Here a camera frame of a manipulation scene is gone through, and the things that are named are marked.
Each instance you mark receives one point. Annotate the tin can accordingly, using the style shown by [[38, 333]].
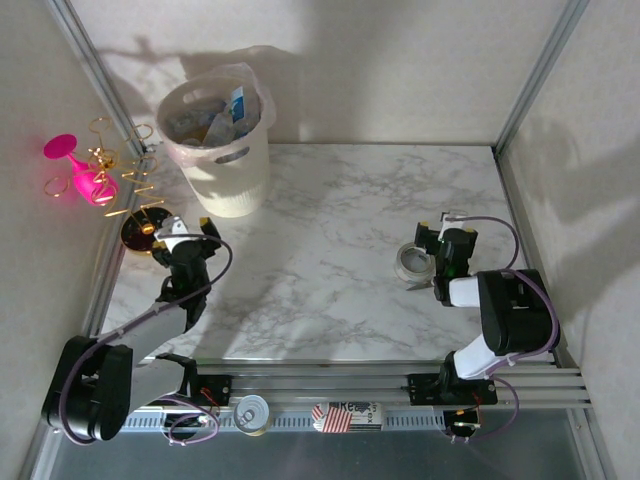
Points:
[[252, 415]]

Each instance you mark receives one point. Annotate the aluminium frame post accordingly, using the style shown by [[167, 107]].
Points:
[[100, 75], [538, 75]]

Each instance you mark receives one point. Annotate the white plastic bin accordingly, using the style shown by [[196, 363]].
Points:
[[235, 185]]

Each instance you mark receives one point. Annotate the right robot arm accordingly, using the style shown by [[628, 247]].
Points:
[[517, 315]]

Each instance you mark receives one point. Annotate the aluminium mounting rail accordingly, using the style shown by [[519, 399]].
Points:
[[325, 387]]

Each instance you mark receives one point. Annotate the pink wine glass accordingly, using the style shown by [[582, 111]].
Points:
[[85, 180]]

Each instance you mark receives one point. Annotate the aluminium side rail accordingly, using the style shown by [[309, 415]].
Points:
[[114, 260]]

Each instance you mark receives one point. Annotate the blue label bottle white cap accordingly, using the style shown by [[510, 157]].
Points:
[[237, 105]]

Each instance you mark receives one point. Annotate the clear crushed bottle white cap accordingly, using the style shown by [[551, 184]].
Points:
[[220, 130]]

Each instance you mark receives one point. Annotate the white tape roll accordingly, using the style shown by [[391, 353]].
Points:
[[419, 275]]

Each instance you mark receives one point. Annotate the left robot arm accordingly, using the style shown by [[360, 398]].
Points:
[[145, 325]]

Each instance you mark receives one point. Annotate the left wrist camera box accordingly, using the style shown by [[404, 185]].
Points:
[[172, 232]]

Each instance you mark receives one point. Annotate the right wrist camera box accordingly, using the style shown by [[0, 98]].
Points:
[[452, 235]]

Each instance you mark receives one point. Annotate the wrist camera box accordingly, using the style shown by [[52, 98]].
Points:
[[172, 232], [452, 235]]

